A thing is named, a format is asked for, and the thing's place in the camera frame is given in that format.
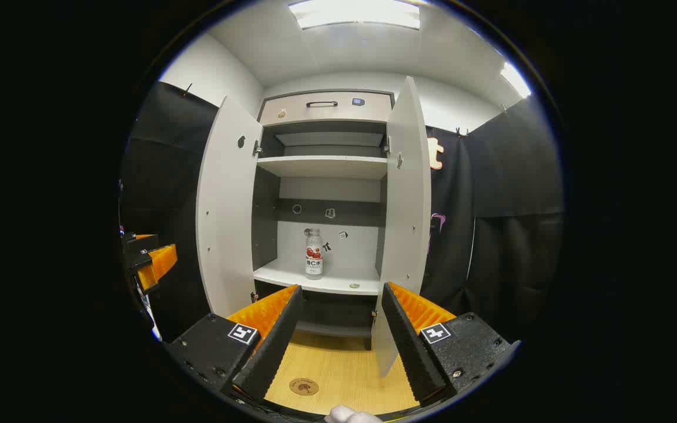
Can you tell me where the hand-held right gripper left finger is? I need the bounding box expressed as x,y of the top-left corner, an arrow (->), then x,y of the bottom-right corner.
162,284 -> 304,406

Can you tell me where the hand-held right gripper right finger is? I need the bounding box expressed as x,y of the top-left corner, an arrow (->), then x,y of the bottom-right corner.
381,281 -> 521,407

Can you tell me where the round brown coaster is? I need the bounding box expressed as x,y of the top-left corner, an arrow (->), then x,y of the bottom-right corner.
289,377 -> 320,397

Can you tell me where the white cabinet door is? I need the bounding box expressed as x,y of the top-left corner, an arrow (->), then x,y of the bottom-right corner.
196,96 -> 264,318
372,76 -> 432,378

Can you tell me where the clear bottle with red label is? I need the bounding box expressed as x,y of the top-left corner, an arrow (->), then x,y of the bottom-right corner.
305,228 -> 324,280

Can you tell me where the white and grey cabinet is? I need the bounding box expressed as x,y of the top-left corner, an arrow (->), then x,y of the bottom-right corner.
250,89 -> 395,353

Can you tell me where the white cabinet shelf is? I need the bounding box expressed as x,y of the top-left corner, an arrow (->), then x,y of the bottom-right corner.
253,258 -> 381,296
256,155 -> 388,180

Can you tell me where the beige cabinet drawer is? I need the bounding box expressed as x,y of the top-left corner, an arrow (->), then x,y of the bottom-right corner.
259,91 -> 393,126

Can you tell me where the black backdrop cloth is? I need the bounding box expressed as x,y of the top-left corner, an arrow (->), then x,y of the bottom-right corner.
120,81 -> 565,344

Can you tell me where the rectangular ceiling light panel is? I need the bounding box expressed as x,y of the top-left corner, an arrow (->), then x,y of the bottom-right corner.
289,0 -> 421,30
500,62 -> 532,99

